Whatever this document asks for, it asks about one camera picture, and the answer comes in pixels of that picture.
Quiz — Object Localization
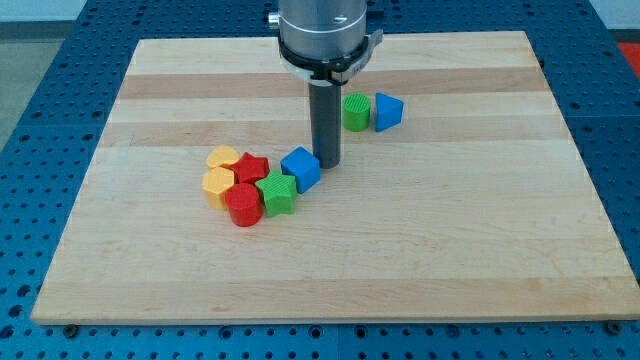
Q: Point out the blue cube block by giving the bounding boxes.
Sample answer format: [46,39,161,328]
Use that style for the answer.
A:
[280,147,321,194]

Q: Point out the green star block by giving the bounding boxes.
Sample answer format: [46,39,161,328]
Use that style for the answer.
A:
[255,171,297,217]

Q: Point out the red star block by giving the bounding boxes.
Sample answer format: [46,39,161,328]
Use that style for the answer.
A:
[230,152,270,184]

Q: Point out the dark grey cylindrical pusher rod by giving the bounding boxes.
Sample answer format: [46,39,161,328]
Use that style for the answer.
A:
[309,85,341,169]

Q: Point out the red cylinder block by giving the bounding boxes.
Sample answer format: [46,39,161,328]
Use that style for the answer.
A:
[225,183,263,227]

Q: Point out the green cylinder block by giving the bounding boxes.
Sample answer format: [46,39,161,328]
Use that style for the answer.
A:
[342,93,371,132]

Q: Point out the blue triangular prism block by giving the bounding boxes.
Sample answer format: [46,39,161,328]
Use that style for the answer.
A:
[375,93,404,132]

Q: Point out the yellow heart block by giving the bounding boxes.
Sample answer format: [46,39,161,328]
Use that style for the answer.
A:
[206,145,241,169]

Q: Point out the yellow hexagon block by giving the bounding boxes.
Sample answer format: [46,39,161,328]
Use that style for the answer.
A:
[202,167,235,210]

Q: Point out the light wooden board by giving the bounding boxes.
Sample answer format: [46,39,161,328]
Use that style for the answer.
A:
[32,31,639,325]

